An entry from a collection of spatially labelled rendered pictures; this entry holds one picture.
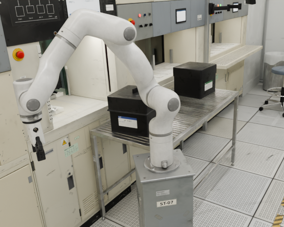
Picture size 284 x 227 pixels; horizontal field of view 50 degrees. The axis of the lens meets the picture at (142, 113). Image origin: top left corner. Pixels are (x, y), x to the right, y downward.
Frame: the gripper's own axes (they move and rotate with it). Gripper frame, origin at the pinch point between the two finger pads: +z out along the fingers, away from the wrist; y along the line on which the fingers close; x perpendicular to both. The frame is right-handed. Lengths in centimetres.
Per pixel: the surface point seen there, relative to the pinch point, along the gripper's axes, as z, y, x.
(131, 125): 18, 42, -64
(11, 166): 24, 44, 10
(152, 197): 36, -9, -47
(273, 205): 101, 5, -165
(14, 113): -4.2, 47.2, 2.3
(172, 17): -40, 118, -151
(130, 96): 0, 45, -66
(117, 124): 19, 50, -58
